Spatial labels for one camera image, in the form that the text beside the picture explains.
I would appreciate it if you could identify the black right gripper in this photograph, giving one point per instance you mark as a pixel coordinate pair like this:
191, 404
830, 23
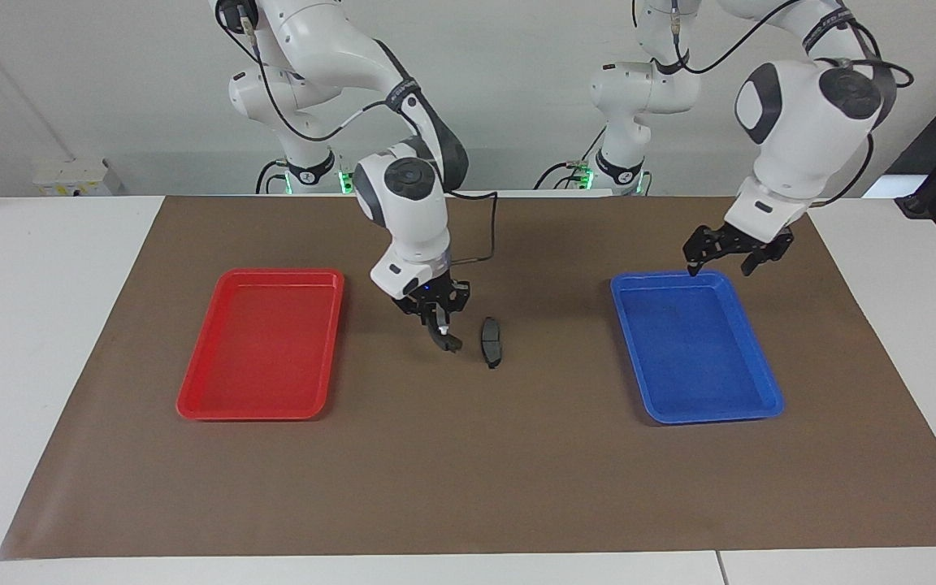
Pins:
427, 299

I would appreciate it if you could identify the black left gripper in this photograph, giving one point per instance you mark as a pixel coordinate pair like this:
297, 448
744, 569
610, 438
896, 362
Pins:
748, 240

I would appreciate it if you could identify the dark brake pad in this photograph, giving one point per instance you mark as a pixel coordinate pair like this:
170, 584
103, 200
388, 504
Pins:
491, 341

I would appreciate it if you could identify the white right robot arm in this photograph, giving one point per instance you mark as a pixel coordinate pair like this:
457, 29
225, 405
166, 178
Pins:
407, 203

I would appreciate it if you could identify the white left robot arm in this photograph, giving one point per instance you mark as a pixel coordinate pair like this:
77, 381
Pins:
793, 130

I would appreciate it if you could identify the blue plastic tray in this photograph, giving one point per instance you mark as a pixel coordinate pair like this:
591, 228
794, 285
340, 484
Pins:
695, 357

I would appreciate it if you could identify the brown table mat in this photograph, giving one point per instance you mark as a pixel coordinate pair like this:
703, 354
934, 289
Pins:
468, 471

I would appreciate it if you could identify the red plastic tray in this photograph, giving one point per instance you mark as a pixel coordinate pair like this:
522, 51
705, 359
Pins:
261, 349

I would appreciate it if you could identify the white wall socket box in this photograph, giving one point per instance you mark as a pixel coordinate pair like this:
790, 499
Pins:
70, 176

